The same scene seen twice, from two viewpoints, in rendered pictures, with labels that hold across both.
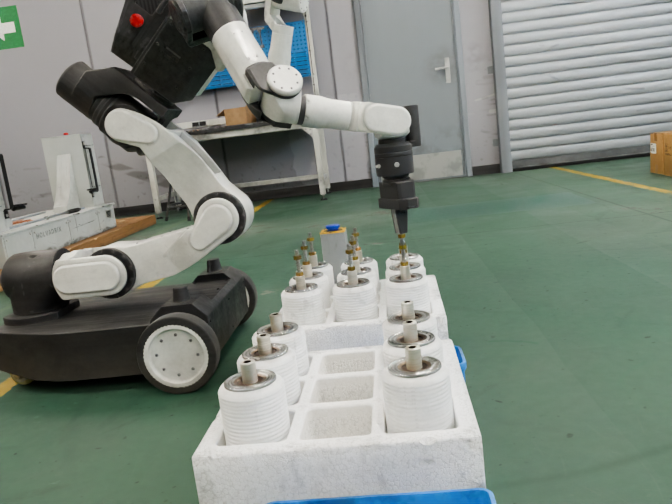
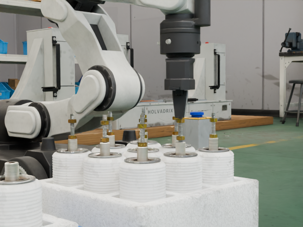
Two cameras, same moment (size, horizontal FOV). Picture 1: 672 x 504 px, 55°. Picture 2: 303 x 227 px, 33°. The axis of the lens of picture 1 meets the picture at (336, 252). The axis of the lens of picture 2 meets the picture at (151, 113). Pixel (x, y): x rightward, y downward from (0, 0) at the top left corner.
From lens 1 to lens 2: 101 cm
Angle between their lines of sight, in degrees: 39
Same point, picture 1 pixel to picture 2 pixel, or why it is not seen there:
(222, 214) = (92, 83)
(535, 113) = not seen: outside the picture
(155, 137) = (64, 15)
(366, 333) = (84, 205)
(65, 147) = (203, 52)
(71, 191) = (199, 86)
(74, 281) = (13, 123)
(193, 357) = not seen: hidden behind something
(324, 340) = (58, 202)
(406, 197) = (175, 77)
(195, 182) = (88, 56)
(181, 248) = (71, 109)
